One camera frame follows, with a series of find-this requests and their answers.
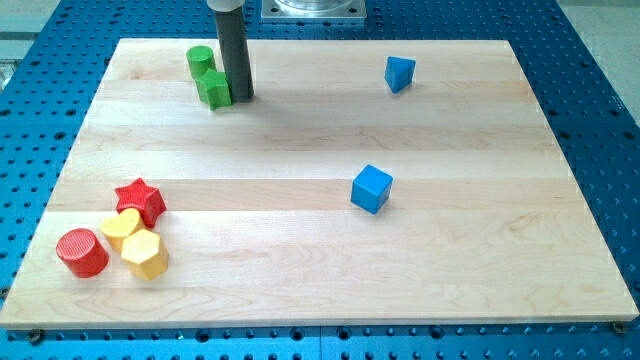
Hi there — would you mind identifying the white tool holder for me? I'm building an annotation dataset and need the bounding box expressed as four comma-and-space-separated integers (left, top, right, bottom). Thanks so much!
206, 0, 245, 11

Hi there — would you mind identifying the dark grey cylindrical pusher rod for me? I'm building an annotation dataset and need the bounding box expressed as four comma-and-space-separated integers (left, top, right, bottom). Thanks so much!
214, 5, 254, 102

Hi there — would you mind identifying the green star block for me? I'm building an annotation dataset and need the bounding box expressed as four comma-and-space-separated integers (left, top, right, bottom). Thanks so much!
195, 69, 232, 111

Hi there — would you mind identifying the red star block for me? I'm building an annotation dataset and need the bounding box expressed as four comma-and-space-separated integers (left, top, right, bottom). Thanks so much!
115, 178, 167, 228

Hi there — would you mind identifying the green cylinder block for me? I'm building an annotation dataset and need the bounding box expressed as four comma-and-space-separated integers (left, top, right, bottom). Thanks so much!
186, 45, 216, 79

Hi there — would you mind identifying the blue triangular prism block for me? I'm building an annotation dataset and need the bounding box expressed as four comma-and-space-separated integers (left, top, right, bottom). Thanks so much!
384, 56, 416, 94

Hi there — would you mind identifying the light wooden board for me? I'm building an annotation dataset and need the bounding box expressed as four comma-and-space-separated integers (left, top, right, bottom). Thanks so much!
1, 38, 638, 330

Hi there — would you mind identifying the blue cube block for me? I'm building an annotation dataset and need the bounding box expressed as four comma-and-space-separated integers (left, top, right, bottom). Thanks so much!
350, 164, 393, 214

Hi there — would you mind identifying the yellow heart block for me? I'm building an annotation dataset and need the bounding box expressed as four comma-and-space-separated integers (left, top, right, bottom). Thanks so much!
99, 208, 146, 254

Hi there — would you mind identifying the yellow hexagon block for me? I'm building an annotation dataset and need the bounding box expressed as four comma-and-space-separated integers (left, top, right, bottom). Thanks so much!
121, 230, 169, 280

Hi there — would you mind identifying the red cylinder block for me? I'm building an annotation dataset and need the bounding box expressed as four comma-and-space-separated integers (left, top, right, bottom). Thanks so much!
56, 228, 109, 278

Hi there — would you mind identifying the blue perforated metal table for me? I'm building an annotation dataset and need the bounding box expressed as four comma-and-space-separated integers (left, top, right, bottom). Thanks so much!
1, 1, 639, 359

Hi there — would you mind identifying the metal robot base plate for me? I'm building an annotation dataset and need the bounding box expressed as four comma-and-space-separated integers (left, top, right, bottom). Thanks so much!
261, 0, 367, 21

